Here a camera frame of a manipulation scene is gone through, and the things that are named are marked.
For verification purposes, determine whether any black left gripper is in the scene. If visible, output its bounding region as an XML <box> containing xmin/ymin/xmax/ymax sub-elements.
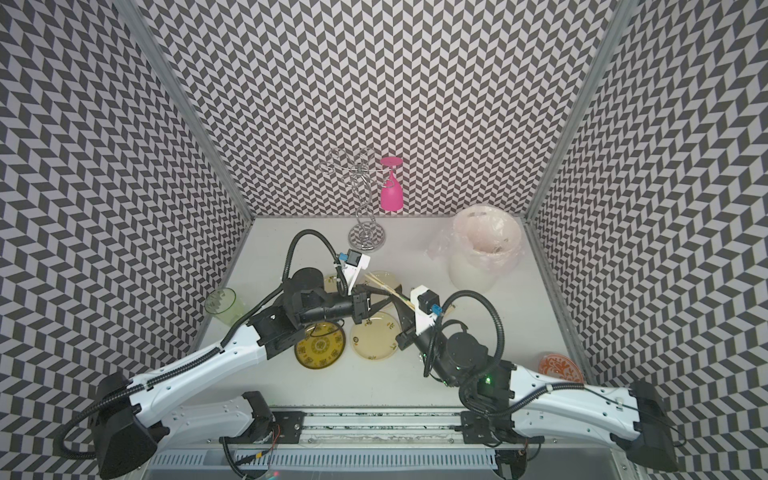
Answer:
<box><xmin>299</xmin><ymin>283</ymin><xmax>395</xmax><ymax>327</ymax></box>

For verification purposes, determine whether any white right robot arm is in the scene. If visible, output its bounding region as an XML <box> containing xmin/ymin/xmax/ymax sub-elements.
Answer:
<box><xmin>390</xmin><ymin>287</ymin><xmax>679</xmax><ymax>472</ymax></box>

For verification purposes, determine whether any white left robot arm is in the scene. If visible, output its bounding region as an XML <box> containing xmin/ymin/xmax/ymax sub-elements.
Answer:
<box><xmin>53</xmin><ymin>266</ymin><xmax>391</xmax><ymax>479</ymax></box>

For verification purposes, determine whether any cream plate with green patch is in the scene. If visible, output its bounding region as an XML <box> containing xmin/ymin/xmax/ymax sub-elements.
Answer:
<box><xmin>363</xmin><ymin>270</ymin><xmax>402</xmax><ymax>296</ymax></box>

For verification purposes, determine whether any cream plate left rear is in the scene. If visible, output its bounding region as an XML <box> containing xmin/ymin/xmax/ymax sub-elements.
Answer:
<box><xmin>324</xmin><ymin>275</ymin><xmax>344</xmax><ymax>294</ymax></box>

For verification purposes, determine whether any cream plate with red stamps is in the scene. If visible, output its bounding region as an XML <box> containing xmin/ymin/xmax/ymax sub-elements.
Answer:
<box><xmin>349</xmin><ymin>312</ymin><xmax>402</xmax><ymax>361</ymax></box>

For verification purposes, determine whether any yellow patterned plate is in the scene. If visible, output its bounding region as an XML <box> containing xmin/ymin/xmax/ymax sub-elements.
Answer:
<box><xmin>294</xmin><ymin>322</ymin><xmax>346</xmax><ymax>370</ymax></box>

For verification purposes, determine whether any chrome glass rack stand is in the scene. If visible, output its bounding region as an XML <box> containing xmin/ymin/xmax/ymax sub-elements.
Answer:
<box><xmin>320</xmin><ymin>147</ymin><xmax>386</xmax><ymax>253</ymax></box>

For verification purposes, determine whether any pink wine glass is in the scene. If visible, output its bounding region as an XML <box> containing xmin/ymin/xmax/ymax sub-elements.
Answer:
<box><xmin>380</xmin><ymin>156</ymin><xmax>404</xmax><ymax>212</ymax></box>

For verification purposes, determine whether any white trash bin with bag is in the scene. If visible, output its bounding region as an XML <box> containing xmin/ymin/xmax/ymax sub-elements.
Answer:
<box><xmin>426</xmin><ymin>204</ymin><xmax>524</xmax><ymax>293</ymax></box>

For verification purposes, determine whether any orange patterned bowl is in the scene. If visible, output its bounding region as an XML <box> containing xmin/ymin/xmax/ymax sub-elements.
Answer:
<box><xmin>538</xmin><ymin>353</ymin><xmax>586</xmax><ymax>383</ymax></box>

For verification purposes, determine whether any green drinking glass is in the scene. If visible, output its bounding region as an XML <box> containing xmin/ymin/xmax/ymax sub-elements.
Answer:
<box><xmin>203</xmin><ymin>288</ymin><xmax>246</xmax><ymax>326</ymax></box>

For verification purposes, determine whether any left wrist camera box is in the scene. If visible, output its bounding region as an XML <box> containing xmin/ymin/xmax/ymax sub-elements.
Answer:
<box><xmin>339</xmin><ymin>249</ymin><xmax>370</xmax><ymax>295</ymax></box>

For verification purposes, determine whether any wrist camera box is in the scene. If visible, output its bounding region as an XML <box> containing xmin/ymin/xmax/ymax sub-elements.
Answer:
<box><xmin>410</xmin><ymin>285</ymin><xmax>442</xmax><ymax>336</ymax></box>
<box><xmin>339</xmin><ymin>249</ymin><xmax>370</xmax><ymax>295</ymax></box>

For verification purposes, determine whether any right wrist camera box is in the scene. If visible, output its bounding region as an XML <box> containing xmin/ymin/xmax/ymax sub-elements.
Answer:
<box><xmin>410</xmin><ymin>285</ymin><xmax>442</xmax><ymax>336</ymax></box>

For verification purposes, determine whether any metal base rail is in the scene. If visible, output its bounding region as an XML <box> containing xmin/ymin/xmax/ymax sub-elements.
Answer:
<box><xmin>143</xmin><ymin>407</ymin><xmax>637</xmax><ymax>480</ymax></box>

